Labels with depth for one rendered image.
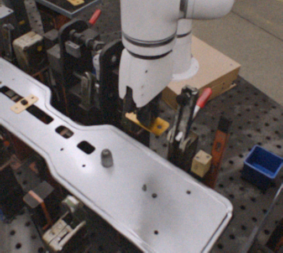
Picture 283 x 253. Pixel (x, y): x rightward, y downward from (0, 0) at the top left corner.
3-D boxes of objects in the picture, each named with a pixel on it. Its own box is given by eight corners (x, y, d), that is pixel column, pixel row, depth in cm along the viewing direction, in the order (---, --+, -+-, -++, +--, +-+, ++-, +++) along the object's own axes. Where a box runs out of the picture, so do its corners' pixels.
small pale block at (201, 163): (180, 227, 110) (192, 158, 84) (186, 219, 112) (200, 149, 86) (189, 234, 109) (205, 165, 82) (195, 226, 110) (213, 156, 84)
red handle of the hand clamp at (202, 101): (169, 135, 88) (202, 83, 89) (172, 137, 90) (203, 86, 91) (183, 144, 87) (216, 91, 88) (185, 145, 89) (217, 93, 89)
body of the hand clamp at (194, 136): (161, 205, 115) (167, 137, 90) (173, 191, 119) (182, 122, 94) (176, 216, 113) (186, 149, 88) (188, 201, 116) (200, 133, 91)
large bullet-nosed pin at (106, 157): (98, 166, 92) (97, 150, 87) (106, 158, 94) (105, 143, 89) (107, 172, 91) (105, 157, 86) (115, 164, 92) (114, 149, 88)
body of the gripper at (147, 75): (150, 16, 58) (148, 68, 66) (109, 44, 53) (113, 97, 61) (187, 31, 55) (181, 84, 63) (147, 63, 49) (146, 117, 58)
